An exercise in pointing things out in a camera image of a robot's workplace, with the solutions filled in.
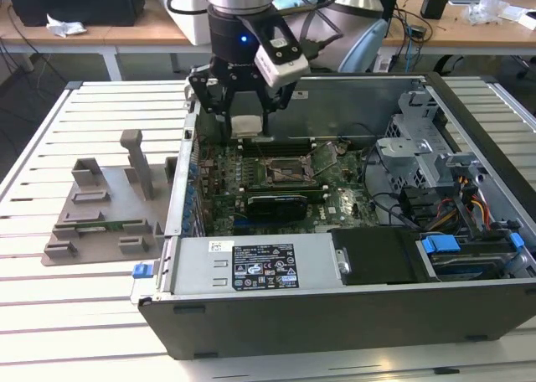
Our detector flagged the small black box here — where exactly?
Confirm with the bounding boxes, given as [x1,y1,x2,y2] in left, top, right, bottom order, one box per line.
[420,0,450,21]

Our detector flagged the black computer tower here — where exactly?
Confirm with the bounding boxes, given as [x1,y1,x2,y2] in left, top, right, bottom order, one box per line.
[2,0,147,28]

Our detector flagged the black looped gripper cable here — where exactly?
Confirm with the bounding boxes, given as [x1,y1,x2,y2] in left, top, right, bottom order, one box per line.
[166,0,210,18]

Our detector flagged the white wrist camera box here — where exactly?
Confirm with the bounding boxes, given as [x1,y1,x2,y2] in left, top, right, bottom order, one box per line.
[238,15,312,89]

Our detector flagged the silver CPU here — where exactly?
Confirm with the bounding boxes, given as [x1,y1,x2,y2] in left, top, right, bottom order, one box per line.
[231,114,269,142]

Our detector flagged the wooden desk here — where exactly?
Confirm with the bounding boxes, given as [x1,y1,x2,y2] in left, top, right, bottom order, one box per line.
[379,0,536,59]
[0,0,193,81]

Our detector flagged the black PC case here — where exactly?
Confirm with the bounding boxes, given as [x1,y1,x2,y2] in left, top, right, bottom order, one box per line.
[129,71,536,362]

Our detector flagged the clear plastic bag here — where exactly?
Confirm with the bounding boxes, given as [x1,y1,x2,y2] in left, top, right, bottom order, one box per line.
[465,0,512,26]

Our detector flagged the green RAM stick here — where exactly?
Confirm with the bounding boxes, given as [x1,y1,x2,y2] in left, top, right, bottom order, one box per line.
[73,219,146,235]

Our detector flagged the grey parts rack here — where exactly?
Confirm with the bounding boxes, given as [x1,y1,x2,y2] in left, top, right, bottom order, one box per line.
[41,128,179,268]

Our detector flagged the grey power supply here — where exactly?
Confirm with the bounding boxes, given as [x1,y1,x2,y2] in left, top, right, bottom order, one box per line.
[171,235,351,295]

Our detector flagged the CPU socket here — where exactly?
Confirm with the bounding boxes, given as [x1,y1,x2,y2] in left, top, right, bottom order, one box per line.
[263,156,315,187]

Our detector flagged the hard disk in blue carrier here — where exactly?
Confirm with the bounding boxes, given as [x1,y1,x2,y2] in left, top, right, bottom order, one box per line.
[415,230,527,283]

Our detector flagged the crumpled white paper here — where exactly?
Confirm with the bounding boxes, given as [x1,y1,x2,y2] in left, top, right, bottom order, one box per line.
[44,13,88,39]

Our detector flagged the red yellow power wires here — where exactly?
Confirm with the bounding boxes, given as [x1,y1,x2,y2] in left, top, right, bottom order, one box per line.
[435,174,491,232]

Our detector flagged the metal socket cover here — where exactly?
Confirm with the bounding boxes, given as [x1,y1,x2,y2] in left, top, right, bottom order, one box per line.
[307,141,339,177]

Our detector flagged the black graphics card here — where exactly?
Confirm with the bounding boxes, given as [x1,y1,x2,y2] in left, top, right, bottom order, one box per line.
[245,192,310,223]

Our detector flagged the green motherboard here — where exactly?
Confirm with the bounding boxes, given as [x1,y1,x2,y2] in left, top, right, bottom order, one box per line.
[196,138,382,236]

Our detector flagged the RAM slot with black clip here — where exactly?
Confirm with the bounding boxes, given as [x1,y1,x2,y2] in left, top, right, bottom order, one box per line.
[238,141,315,147]
[238,149,316,157]

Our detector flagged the black camera cable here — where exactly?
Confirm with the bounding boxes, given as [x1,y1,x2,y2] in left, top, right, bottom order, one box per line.
[284,0,344,63]

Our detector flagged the metal drive cage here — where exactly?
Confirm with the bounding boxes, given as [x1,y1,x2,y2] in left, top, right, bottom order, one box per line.
[374,88,489,190]

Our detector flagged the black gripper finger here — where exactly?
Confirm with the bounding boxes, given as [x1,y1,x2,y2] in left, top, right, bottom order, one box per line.
[187,65,235,138]
[250,83,296,132]

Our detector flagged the black plastic drive cover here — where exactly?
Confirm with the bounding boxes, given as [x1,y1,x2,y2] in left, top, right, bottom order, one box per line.
[328,226,424,287]

